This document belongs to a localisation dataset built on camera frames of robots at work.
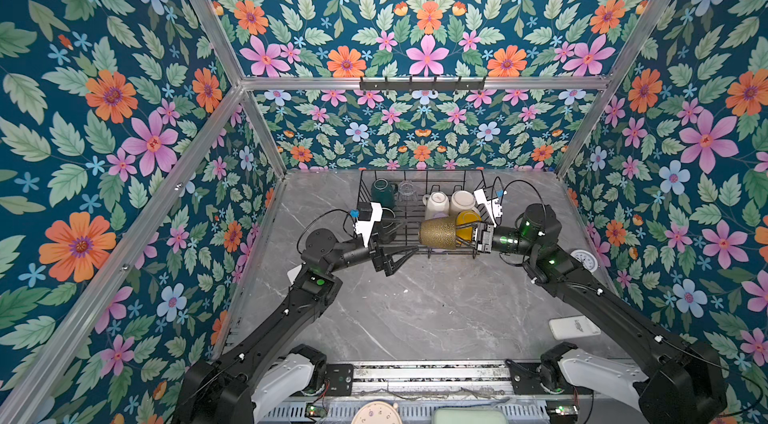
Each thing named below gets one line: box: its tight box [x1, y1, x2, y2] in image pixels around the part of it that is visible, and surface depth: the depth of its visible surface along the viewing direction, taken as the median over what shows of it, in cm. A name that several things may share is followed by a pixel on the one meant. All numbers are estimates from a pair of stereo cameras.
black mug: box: [376, 207, 400, 245], surface depth 71 cm
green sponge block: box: [432, 408, 508, 424], surface depth 68 cm
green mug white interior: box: [371, 178, 398, 209], surface depth 103 cm
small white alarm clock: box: [570, 249, 598, 273], surface depth 92 cm
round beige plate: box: [351, 401, 402, 424], surface depth 68 cm
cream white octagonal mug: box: [422, 191, 450, 221], surface depth 96 cm
